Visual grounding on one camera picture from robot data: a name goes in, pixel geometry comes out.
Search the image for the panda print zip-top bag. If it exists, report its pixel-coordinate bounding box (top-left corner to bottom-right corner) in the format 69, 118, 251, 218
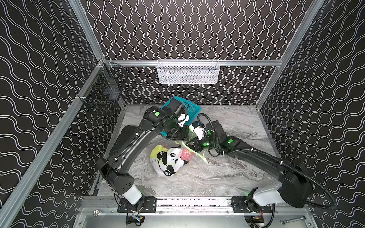
150, 142, 208, 177

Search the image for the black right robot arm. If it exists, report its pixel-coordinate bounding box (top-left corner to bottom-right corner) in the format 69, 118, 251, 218
187, 121, 312, 212

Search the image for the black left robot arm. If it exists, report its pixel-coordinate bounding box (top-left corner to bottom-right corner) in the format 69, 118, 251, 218
97, 99, 188, 206

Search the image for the silver wrench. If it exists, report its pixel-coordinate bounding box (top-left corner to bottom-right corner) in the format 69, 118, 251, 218
280, 216, 307, 226

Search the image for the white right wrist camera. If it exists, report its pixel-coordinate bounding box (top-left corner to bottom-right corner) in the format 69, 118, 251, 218
189, 121, 207, 140

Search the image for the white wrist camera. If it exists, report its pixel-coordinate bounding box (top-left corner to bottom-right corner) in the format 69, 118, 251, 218
177, 113, 190, 127
189, 121, 207, 140

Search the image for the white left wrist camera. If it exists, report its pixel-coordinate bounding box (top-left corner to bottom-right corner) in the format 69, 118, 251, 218
177, 113, 190, 127

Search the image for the white wire mesh basket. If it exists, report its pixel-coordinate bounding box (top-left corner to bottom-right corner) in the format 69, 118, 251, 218
156, 59, 221, 84

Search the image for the black wire mesh basket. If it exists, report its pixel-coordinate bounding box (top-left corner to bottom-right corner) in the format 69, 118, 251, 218
81, 61, 131, 116

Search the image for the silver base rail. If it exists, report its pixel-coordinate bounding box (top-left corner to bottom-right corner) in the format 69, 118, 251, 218
73, 196, 317, 228

